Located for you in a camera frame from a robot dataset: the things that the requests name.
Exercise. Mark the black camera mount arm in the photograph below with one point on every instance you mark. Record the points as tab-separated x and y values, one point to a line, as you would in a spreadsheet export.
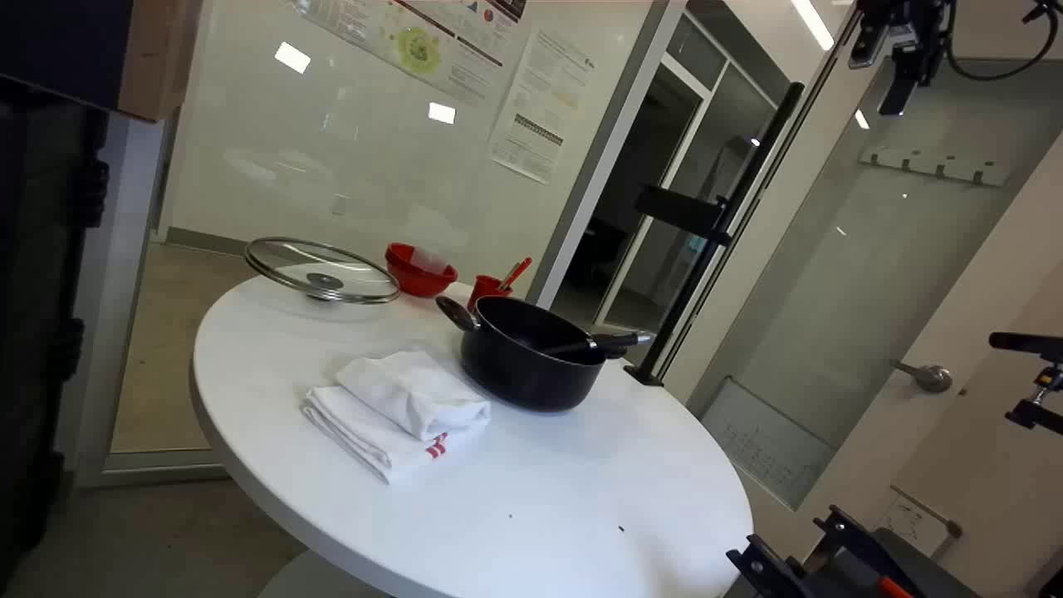
1023	343

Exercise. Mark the folded white towel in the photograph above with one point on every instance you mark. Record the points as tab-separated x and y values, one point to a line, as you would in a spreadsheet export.
408	392

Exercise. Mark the black cooking pot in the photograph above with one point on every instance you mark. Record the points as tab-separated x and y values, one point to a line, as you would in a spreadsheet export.
531	370

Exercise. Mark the white paper notice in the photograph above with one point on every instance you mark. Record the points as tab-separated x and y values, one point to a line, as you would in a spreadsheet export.
541	110

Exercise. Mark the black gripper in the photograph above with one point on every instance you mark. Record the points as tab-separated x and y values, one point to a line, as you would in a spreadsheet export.
917	27

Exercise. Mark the red cup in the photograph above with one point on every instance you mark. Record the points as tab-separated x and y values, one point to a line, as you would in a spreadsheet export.
485	291

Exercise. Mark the glass pot lid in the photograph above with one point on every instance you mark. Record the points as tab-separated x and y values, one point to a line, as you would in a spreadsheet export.
286	259

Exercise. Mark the white coat hook rail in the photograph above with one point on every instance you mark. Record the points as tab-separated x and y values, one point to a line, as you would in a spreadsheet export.
940	166

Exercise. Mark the red bowl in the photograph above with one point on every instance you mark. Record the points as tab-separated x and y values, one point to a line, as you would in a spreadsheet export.
419	271

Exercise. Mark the white towel with red mark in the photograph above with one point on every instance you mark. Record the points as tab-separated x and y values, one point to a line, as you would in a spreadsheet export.
366	444

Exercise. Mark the large printed wall poster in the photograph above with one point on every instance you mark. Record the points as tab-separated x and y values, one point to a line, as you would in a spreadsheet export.
419	52

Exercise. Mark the black equipment rack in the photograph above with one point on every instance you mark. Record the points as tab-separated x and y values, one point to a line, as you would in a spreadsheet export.
45	332

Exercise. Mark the ceiling light strip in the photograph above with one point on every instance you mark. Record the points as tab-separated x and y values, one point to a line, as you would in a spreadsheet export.
813	25

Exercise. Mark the black stereo camera bar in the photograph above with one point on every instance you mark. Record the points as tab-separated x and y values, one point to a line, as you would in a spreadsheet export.
681	214

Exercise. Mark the white wall plate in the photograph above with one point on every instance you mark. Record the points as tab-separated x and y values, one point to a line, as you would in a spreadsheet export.
917	524

